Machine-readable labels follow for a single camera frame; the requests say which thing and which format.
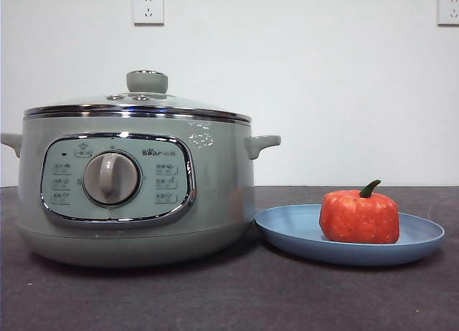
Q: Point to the glass lid with green knob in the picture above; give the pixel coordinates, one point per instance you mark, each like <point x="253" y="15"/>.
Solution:
<point x="147" y="82"/>

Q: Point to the orange pumpkin with green stem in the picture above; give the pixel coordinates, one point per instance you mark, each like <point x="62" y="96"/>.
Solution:
<point x="358" y="216"/>

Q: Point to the pale green electric steamer pot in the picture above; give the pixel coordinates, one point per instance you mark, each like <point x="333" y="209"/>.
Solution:
<point x="222" y="187"/>

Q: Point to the blue round plate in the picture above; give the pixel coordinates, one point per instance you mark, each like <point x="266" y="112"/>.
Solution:
<point x="287" y="230"/>

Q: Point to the white wall socket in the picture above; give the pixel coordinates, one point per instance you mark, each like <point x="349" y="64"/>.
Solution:
<point x="148" y="8"/>
<point x="449" y="9"/>

